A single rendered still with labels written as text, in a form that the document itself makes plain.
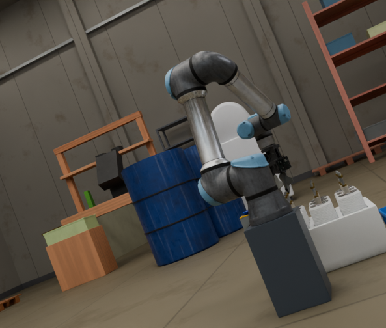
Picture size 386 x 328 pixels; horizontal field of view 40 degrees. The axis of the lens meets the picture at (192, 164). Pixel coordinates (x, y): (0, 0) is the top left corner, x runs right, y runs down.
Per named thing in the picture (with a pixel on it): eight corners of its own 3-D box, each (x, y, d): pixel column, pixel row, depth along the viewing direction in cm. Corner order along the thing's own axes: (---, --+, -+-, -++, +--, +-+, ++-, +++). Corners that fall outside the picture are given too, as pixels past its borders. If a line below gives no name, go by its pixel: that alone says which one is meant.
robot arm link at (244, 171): (268, 189, 170) (252, 150, 171) (235, 202, 178) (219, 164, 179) (282, 182, 180) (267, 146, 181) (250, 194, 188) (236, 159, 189)
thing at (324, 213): (334, 243, 216) (317, 203, 218) (353, 240, 209) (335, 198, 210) (320, 252, 211) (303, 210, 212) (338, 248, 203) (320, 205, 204)
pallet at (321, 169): (383, 148, 951) (381, 142, 951) (388, 149, 863) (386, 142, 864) (314, 176, 984) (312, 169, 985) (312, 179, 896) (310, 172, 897)
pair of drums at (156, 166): (258, 218, 568) (224, 136, 574) (224, 244, 445) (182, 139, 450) (194, 241, 595) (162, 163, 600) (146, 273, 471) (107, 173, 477)
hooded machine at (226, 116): (300, 194, 662) (258, 94, 670) (298, 199, 600) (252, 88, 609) (243, 216, 679) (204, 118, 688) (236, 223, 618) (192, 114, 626)
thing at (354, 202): (381, 232, 202) (362, 189, 204) (357, 241, 203) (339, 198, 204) (373, 230, 212) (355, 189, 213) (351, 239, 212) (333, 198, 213)
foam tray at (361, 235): (394, 249, 198) (375, 205, 199) (297, 283, 206) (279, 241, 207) (381, 233, 236) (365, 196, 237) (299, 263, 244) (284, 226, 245)
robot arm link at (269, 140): (252, 142, 227) (267, 138, 231) (257, 153, 227) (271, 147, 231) (262, 138, 221) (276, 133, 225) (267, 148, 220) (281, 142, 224)
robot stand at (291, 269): (331, 300, 165) (295, 212, 167) (278, 318, 170) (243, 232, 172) (331, 286, 183) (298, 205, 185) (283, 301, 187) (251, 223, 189)
